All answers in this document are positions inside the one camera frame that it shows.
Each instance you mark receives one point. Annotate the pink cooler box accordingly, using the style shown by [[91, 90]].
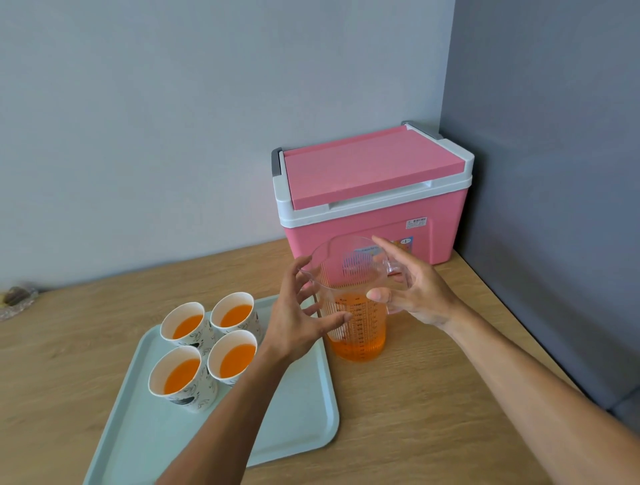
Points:
[[370, 165]]

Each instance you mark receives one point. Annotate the glass dish with sweets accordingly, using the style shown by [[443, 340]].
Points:
[[17, 300]]

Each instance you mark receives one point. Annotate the white printed paper cup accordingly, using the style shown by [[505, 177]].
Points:
[[180, 375], [235, 315], [235, 360], [185, 325]]

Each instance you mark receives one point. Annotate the person's right forearm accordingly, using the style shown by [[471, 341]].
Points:
[[540, 409]]

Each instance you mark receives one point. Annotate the person's left hand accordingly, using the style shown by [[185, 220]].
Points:
[[292, 330]]

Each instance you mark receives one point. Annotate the clear plastic measuring jug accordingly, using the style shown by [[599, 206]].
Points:
[[350, 265]]

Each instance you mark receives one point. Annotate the light green plastic tray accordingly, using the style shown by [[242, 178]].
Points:
[[300, 399]]

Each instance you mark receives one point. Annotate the person's right hand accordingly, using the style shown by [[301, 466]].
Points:
[[425, 295]]

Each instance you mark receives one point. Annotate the person's left forearm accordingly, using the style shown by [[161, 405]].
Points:
[[225, 429]]

